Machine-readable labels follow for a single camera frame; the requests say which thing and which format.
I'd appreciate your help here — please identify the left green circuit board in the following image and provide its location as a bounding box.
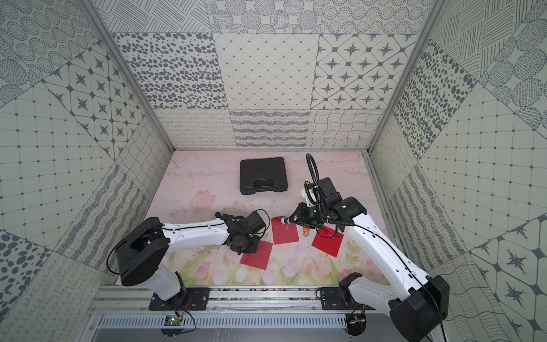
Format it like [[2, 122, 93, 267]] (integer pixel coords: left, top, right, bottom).
[[160, 316, 184, 338]]

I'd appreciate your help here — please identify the right round circuit board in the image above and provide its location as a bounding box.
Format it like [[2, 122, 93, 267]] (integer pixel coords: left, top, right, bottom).
[[346, 313, 367, 336]]

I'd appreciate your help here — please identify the black plastic tool case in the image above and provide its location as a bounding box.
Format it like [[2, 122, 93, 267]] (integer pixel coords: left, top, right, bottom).
[[239, 157, 289, 195]]

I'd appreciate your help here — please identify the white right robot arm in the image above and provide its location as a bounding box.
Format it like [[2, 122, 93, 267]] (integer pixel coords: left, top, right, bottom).
[[285, 178, 450, 341]]

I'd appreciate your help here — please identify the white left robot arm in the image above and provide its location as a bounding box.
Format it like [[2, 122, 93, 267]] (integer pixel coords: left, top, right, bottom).
[[113, 210, 269, 308]]

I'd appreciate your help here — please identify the black corrugated cable conduit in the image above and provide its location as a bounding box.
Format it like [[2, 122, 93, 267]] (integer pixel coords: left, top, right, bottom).
[[304, 152, 323, 202]]

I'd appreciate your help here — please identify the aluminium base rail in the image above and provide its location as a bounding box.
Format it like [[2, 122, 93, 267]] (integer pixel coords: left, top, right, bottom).
[[88, 286, 362, 314]]

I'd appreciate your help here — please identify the red envelope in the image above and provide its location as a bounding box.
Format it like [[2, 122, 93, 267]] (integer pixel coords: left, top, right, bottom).
[[240, 241, 273, 270], [311, 226, 344, 258], [272, 217, 299, 245]]

